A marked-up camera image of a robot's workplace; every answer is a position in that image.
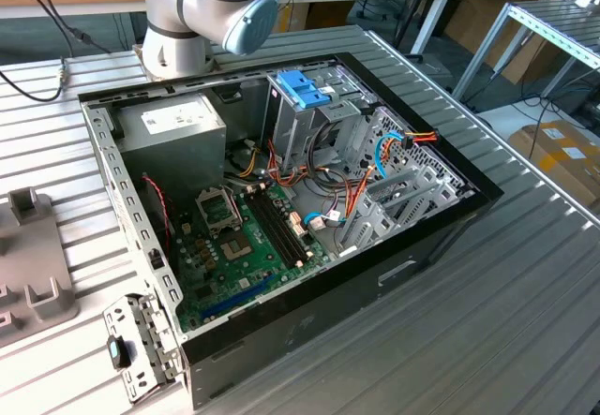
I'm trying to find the CPU socket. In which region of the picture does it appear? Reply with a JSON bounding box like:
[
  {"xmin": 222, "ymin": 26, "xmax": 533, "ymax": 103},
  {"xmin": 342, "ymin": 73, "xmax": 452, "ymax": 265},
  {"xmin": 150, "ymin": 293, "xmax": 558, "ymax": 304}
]
[{"xmin": 218, "ymin": 230, "xmax": 258, "ymax": 262}]

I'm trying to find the grey power supply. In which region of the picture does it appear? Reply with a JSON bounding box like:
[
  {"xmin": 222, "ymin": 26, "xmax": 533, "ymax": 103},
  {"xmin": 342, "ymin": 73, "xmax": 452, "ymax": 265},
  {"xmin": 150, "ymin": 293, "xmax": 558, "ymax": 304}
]
[{"xmin": 114, "ymin": 92, "xmax": 229, "ymax": 200}]

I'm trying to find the yellow orange wire bundle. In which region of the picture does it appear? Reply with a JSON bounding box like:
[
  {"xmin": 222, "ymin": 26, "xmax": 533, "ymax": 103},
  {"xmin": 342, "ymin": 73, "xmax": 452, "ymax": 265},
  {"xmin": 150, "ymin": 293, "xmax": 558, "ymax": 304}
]
[{"xmin": 232, "ymin": 146, "xmax": 262, "ymax": 178}]

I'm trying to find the green motherboard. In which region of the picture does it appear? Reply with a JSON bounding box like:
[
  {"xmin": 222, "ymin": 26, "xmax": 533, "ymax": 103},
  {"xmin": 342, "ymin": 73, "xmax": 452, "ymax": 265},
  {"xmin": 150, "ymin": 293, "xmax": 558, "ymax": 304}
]
[{"xmin": 171, "ymin": 183, "xmax": 337, "ymax": 334}]

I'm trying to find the metal drive cage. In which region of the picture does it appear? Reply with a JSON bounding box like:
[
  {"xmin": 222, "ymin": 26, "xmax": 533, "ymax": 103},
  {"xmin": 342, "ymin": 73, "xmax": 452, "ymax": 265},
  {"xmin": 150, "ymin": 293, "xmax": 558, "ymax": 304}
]
[{"xmin": 262, "ymin": 66, "xmax": 376, "ymax": 175}]

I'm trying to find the blue plastic drive latch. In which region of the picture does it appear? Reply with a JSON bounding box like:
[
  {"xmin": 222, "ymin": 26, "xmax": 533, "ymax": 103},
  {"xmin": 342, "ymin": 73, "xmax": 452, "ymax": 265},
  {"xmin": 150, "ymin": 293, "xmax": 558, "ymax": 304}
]
[{"xmin": 276, "ymin": 70, "xmax": 339, "ymax": 111}]

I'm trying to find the grey parts rack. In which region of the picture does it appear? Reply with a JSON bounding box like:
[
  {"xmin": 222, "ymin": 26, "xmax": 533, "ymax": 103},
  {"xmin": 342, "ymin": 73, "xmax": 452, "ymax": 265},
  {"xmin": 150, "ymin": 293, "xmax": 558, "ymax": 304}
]
[{"xmin": 0, "ymin": 187, "xmax": 80, "ymax": 348}]

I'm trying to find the black RAM slot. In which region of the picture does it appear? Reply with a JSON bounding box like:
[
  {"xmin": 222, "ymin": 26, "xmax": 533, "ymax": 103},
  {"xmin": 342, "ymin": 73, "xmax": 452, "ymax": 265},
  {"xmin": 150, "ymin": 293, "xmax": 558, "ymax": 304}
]
[
  {"xmin": 260, "ymin": 188, "xmax": 311, "ymax": 259},
  {"xmin": 246, "ymin": 192, "xmax": 304, "ymax": 269}
]

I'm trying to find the black stand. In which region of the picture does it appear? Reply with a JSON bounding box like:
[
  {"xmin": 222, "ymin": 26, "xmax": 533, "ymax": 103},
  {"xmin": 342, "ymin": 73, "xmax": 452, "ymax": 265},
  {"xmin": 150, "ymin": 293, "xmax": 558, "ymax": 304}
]
[{"xmin": 396, "ymin": 0, "xmax": 436, "ymax": 59}]

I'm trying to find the light blue data wire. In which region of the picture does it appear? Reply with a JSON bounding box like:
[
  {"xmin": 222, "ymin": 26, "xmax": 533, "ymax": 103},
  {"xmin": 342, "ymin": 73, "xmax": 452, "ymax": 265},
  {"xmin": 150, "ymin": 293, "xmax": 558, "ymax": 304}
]
[{"xmin": 374, "ymin": 134, "xmax": 404, "ymax": 180}]

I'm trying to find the blue expansion slot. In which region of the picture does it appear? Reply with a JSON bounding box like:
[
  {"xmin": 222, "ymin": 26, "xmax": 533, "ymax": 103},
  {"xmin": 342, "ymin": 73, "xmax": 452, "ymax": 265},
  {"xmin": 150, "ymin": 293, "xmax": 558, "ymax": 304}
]
[{"xmin": 201, "ymin": 272, "xmax": 276, "ymax": 320}]

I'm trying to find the red black fan wire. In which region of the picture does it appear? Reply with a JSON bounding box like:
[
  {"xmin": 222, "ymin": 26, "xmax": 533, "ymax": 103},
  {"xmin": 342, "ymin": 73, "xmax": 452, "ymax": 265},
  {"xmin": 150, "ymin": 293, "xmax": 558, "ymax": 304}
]
[{"xmin": 142, "ymin": 175, "xmax": 175, "ymax": 247}]

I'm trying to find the short blue wire white plug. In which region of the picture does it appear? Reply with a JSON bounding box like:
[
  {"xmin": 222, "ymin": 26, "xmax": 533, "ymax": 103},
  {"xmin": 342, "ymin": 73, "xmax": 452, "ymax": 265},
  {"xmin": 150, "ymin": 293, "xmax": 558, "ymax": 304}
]
[{"xmin": 303, "ymin": 212, "xmax": 330, "ymax": 231}]

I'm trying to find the black latch blue mark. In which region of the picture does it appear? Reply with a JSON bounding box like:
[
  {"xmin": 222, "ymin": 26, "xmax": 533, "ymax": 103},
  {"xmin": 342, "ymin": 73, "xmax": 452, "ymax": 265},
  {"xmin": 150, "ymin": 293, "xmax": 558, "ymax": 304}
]
[{"xmin": 106, "ymin": 334, "xmax": 133, "ymax": 370}]

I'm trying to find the metal disk bay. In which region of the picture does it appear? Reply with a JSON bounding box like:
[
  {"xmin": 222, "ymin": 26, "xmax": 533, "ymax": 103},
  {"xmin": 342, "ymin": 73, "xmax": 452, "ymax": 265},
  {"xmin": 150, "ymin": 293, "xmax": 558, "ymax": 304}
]
[{"xmin": 337, "ymin": 166, "xmax": 474, "ymax": 259}]

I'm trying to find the labelled cardboard box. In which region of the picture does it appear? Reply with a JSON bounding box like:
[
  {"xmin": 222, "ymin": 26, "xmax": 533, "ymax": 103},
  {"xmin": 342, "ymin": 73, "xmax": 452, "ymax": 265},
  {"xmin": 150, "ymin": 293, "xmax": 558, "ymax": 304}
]
[{"xmin": 508, "ymin": 122, "xmax": 600, "ymax": 210}]

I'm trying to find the metal socket cover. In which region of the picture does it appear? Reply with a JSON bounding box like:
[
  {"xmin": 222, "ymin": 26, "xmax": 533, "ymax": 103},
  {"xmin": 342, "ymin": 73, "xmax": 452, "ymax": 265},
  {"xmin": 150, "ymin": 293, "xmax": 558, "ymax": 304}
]
[{"xmin": 195, "ymin": 187, "xmax": 243, "ymax": 238}]

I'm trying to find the silver expansion bracket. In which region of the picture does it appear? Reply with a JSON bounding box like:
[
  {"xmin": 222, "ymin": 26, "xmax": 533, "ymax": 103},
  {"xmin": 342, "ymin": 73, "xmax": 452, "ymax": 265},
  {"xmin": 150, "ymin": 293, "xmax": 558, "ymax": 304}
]
[{"xmin": 101, "ymin": 292, "xmax": 185, "ymax": 406}]

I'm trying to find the black PC case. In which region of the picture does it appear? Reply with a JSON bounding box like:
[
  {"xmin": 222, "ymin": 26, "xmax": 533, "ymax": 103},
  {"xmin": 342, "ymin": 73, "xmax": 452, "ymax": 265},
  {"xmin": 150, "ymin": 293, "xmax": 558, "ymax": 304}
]
[{"xmin": 77, "ymin": 52, "xmax": 505, "ymax": 411}]

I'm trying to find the orange red power wire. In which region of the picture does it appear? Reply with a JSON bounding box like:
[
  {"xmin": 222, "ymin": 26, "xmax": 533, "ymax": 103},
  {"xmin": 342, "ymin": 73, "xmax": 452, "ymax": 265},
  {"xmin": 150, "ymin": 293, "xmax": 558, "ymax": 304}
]
[{"xmin": 400, "ymin": 128, "xmax": 440, "ymax": 152}]

